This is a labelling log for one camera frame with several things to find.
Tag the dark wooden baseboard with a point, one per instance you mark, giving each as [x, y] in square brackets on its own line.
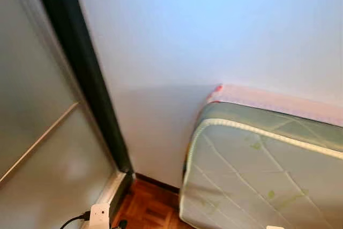
[155, 182]

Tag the frosted glass door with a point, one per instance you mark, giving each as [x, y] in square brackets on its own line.
[32, 79]

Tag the pale pink white board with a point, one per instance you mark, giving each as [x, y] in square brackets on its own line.
[278, 103]

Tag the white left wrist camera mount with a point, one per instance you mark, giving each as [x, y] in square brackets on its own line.
[99, 217]

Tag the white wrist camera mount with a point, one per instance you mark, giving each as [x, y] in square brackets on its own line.
[275, 227]
[99, 217]

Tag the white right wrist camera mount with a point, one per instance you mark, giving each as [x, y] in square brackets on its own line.
[275, 227]

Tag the dark door frame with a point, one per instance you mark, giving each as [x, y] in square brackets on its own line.
[84, 63]

